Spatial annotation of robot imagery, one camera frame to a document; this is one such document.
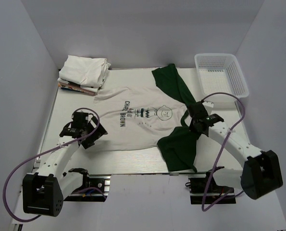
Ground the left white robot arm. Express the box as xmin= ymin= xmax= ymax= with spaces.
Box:
xmin=23 ymin=108 xmax=108 ymax=217

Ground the white green Charlie Brown t-shirt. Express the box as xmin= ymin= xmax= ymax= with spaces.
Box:
xmin=91 ymin=64 xmax=199 ymax=171

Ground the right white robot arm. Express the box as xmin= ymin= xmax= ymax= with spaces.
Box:
xmin=187 ymin=102 xmax=283 ymax=200

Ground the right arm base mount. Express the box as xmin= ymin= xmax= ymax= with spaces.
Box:
xmin=185 ymin=174 xmax=236 ymax=205

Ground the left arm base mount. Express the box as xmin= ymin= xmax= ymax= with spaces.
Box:
xmin=65 ymin=175 xmax=111 ymax=202

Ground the white t-shirt stack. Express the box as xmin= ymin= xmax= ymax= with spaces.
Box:
xmin=58 ymin=55 xmax=111 ymax=96

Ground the white table board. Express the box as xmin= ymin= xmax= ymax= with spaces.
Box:
xmin=40 ymin=68 xmax=251 ymax=175

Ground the white plastic mesh basket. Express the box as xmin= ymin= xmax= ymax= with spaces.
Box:
xmin=194 ymin=53 xmax=249 ymax=99

